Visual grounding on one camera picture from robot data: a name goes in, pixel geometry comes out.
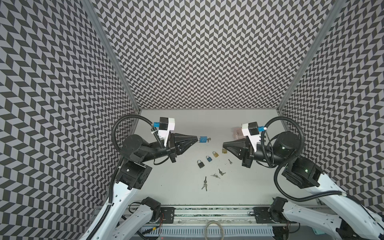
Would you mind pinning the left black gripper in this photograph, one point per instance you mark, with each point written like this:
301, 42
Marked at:
179, 143

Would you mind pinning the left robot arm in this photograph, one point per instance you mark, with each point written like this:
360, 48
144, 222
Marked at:
129, 177

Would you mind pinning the blue padlock key set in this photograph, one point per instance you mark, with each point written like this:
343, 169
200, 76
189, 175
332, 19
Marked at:
214, 175

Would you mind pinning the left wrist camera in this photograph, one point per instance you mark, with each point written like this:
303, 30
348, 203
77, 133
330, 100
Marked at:
163, 128

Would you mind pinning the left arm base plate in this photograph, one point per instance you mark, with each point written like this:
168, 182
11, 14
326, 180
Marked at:
163, 214

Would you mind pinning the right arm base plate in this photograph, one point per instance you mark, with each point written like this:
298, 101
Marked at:
264, 214

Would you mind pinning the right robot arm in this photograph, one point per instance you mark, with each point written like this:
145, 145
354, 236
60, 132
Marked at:
308, 195

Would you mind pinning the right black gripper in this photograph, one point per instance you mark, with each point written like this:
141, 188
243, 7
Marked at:
247, 151

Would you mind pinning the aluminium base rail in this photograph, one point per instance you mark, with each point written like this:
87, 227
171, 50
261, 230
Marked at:
234, 222

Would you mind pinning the black padlock key set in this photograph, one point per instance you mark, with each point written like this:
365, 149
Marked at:
205, 185

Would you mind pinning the black padlock with keys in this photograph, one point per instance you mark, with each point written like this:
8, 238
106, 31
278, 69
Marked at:
200, 164

